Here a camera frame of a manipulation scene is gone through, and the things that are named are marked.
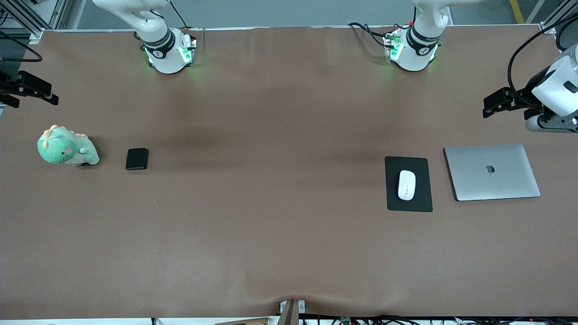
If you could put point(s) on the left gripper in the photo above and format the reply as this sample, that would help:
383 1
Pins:
525 95

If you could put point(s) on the black phone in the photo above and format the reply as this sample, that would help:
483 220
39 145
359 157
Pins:
137 159

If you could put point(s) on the white computer mouse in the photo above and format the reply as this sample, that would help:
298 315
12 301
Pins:
406 185

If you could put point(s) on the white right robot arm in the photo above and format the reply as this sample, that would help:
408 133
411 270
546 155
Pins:
169 63

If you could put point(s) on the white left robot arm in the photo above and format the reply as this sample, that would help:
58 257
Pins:
413 58

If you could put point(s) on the black mouse pad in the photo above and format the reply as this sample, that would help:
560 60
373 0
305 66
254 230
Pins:
422 198

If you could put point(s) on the green dinosaur plush toy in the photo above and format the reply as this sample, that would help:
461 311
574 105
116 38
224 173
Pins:
58 149

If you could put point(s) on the silver laptop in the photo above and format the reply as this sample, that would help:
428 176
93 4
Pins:
492 180

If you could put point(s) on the brown table cover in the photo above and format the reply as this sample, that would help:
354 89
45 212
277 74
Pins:
289 248

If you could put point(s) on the green circuit board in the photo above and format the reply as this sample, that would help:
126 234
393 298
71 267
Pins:
346 321

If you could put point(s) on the aluminium frame profile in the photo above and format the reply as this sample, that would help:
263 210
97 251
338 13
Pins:
22 20
58 13
557 18

